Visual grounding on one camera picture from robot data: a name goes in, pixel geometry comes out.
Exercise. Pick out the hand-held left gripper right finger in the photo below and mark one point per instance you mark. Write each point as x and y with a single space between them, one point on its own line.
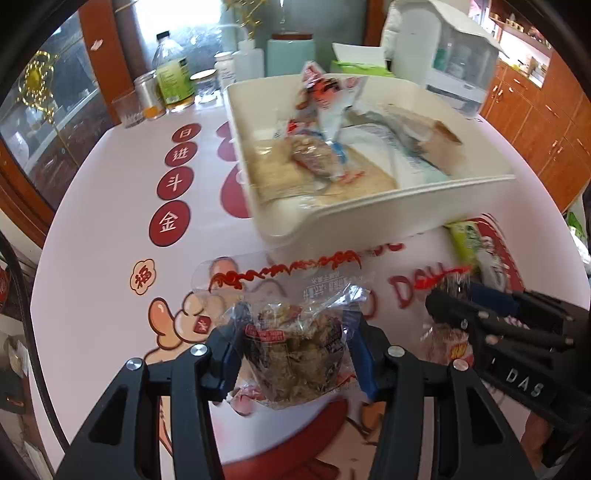
362 364

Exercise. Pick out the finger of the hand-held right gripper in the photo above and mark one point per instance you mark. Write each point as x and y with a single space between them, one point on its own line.
452 309
494 295

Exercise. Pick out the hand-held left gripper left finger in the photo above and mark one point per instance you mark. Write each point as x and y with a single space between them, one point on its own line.
231 350

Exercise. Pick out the clear orange label snack packet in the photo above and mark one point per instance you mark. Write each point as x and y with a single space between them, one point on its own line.
450 344

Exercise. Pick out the clear red label snack packet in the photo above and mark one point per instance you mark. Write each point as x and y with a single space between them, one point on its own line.
295 350

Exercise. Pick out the white plastic storage bin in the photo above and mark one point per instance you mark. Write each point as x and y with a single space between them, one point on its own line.
369 207

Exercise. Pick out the large clear rice cake packet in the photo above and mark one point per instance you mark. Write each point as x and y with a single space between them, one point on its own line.
277 170

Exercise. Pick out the white orange red snack packet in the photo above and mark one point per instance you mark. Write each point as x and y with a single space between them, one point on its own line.
323 92

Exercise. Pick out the white grey snack packet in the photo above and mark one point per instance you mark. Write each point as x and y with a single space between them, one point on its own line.
489 263

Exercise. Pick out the green snack packet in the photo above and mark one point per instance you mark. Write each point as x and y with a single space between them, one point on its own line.
464 244

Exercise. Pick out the wooden cabinet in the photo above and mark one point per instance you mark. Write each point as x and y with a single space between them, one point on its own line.
540 115

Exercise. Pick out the white water dispenser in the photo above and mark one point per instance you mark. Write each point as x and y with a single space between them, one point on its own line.
461 60

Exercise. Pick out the clear glass cup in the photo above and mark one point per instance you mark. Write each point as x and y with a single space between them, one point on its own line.
128 110

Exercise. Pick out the green tissue box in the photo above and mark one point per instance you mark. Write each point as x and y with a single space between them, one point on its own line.
362 62

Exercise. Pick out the small glass jar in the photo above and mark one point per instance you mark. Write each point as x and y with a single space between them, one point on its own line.
204 85

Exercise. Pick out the metal lid jar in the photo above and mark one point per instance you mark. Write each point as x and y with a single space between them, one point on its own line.
148 94

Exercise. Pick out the small white pill bottle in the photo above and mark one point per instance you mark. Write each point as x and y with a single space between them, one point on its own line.
225 69

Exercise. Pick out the yellow oil bottle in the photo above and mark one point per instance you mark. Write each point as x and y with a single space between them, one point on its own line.
174 74

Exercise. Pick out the white plastic squeeze bottle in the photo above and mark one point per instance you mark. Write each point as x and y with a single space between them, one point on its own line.
248 62

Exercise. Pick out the glass display cabinet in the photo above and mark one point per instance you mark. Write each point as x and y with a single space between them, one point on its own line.
55 115

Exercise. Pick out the teal canister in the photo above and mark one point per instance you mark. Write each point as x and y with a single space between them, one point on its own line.
291 55

